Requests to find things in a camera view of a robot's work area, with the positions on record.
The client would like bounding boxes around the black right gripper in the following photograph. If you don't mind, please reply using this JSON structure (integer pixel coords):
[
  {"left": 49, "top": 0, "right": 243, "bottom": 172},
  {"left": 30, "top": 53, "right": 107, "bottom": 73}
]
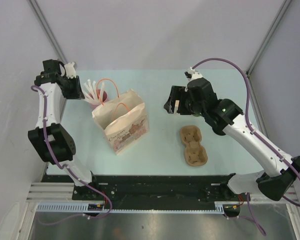
[{"left": 164, "top": 85, "right": 206, "bottom": 117}]

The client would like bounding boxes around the printed paper takeout bag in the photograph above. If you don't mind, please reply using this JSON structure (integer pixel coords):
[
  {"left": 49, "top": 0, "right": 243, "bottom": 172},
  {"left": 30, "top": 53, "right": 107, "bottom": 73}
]
[{"left": 92, "top": 89, "right": 149, "bottom": 155}]

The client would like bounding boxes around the brown pulp cup carrier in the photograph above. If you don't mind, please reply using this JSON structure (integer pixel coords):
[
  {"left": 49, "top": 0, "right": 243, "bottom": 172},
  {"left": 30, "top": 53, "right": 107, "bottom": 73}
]
[{"left": 179, "top": 125, "right": 208, "bottom": 167}]

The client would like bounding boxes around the black cup lid stack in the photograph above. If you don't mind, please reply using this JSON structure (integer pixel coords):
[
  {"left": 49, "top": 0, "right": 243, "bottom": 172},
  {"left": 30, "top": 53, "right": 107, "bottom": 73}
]
[{"left": 212, "top": 128, "right": 226, "bottom": 136}]

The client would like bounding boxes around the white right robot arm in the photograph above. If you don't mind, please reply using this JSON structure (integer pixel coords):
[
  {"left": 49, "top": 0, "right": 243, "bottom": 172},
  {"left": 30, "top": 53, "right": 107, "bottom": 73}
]
[{"left": 163, "top": 77, "right": 300, "bottom": 201}]

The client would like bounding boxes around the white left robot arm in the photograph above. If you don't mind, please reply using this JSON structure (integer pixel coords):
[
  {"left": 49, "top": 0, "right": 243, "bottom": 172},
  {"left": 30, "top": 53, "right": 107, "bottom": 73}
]
[{"left": 27, "top": 59, "right": 101, "bottom": 200}]

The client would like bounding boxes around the white paper cup stack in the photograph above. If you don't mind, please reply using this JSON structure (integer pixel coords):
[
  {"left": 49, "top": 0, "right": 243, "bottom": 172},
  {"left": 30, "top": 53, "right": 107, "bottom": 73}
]
[{"left": 174, "top": 100, "right": 180, "bottom": 114}]

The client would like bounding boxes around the pink straw holder cup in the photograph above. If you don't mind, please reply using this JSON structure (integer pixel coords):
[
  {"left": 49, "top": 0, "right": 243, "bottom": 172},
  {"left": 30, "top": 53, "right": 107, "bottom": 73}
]
[{"left": 89, "top": 88, "right": 108, "bottom": 110}]

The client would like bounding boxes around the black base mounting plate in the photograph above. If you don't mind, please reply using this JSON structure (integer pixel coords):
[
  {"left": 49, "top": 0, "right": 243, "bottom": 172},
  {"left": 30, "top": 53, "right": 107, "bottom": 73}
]
[{"left": 41, "top": 173, "right": 252, "bottom": 210}]

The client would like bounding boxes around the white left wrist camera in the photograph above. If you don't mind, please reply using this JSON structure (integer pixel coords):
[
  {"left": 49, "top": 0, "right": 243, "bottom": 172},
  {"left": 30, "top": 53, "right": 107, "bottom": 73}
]
[{"left": 64, "top": 62, "right": 77, "bottom": 79}]

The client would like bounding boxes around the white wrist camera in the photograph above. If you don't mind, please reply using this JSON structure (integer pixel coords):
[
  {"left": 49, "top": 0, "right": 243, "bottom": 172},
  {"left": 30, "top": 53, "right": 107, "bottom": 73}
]
[
  {"left": 184, "top": 67, "right": 203, "bottom": 82},
  {"left": 64, "top": 62, "right": 77, "bottom": 79}
]

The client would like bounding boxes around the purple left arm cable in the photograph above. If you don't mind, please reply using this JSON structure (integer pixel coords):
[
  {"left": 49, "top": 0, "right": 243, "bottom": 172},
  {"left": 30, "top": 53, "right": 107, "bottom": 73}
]
[{"left": 31, "top": 85, "right": 113, "bottom": 226}]

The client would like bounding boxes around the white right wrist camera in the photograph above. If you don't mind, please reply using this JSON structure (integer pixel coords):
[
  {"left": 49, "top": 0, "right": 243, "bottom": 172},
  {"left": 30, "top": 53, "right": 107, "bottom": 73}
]
[{"left": 184, "top": 67, "right": 203, "bottom": 82}]

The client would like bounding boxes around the white slotted cable duct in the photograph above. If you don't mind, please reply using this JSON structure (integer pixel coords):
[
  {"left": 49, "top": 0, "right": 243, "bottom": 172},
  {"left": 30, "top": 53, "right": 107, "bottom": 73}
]
[{"left": 36, "top": 202, "right": 224, "bottom": 215}]

